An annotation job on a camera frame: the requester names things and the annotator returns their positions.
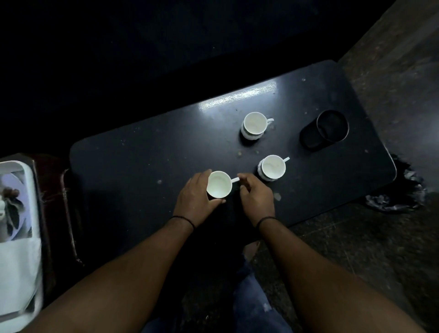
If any person's left hand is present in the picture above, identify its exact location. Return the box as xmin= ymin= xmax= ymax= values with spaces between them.
xmin=172 ymin=169 xmax=227 ymax=228

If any person's right hand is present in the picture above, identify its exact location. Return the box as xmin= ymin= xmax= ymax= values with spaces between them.
xmin=237 ymin=173 xmax=276 ymax=228

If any white ceramic cup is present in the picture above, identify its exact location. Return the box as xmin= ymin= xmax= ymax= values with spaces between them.
xmin=206 ymin=171 xmax=240 ymax=199
xmin=241 ymin=112 xmax=274 ymax=141
xmin=258 ymin=155 xmax=290 ymax=182

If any person's right forearm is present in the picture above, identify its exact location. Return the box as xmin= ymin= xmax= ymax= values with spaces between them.
xmin=258 ymin=218 xmax=427 ymax=333

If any person's left forearm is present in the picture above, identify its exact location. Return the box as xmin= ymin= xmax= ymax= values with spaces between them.
xmin=21 ymin=218 xmax=195 ymax=333

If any black wrist band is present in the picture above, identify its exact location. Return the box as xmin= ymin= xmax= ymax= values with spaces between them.
xmin=255 ymin=216 xmax=279 ymax=230
xmin=170 ymin=216 xmax=196 ymax=231

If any black table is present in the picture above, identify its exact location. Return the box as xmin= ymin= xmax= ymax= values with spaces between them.
xmin=69 ymin=60 xmax=398 ymax=256

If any black round container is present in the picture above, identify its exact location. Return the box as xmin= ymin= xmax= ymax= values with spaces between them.
xmin=300 ymin=110 xmax=350 ymax=151

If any blue jeans leg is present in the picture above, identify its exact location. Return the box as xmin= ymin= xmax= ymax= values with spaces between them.
xmin=142 ymin=255 xmax=292 ymax=333

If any black crumpled plastic bag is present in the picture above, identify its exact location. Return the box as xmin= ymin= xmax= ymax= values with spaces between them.
xmin=364 ymin=154 xmax=427 ymax=214

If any white plastic tray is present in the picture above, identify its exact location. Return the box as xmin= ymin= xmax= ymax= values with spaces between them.
xmin=0 ymin=161 xmax=44 ymax=333

